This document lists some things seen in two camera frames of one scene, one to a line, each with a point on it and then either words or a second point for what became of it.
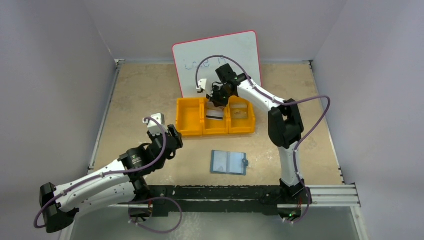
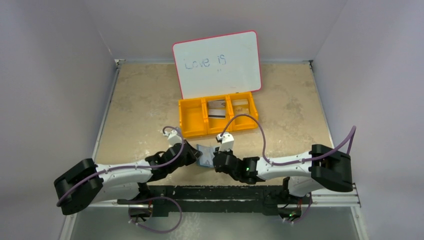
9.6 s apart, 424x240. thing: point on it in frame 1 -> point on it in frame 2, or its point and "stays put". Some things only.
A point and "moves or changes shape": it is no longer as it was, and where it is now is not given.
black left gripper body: x=175 y=136 -> x=191 y=153
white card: x=210 y=105 stays put
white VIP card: x=214 y=114 stays put
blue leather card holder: x=228 y=162 moves or changes shape
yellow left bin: x=190 y=115 stays put
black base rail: x=165 y=199 stays put
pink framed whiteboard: x=241 y=47 stays put
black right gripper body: x=216 y=98 -> x=219 y=159
